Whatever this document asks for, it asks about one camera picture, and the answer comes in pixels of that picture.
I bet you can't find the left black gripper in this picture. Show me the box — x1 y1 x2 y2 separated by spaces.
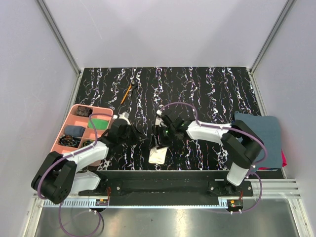
118 122 147 146

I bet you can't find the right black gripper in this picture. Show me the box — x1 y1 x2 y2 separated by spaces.
149 124 176 150

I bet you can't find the white cloth napkin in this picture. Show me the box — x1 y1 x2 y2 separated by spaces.
149 147 168 164

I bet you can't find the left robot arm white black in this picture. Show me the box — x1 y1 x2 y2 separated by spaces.
31 118 147 204

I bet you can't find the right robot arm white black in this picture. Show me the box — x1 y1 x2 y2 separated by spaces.
149 111 268 196

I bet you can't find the green cloth in tray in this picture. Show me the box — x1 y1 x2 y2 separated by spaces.
87 118 109 130

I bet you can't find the pink compartment tray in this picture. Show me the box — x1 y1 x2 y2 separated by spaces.
51 104 114 169

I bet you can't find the dark patterned cloth in tray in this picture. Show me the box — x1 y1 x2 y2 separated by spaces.
75 106 93 118

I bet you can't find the grey blue cloth in tray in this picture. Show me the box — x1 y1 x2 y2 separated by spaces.
64 125 85 137

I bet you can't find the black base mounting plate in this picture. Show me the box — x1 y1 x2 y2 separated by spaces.
79 170 254 206

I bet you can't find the blue folded cloth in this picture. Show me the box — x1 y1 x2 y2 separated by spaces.
234 112 283 170

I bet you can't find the magenta cloth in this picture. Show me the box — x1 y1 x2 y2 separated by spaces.
281 151 287 167

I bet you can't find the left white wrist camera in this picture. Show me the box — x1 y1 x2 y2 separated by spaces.
112 112 131 125

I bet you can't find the orange handled utensil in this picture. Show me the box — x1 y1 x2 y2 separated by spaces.
120 84 132 105

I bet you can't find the black handled utensil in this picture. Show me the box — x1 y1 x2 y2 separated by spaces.
127 80 138 97

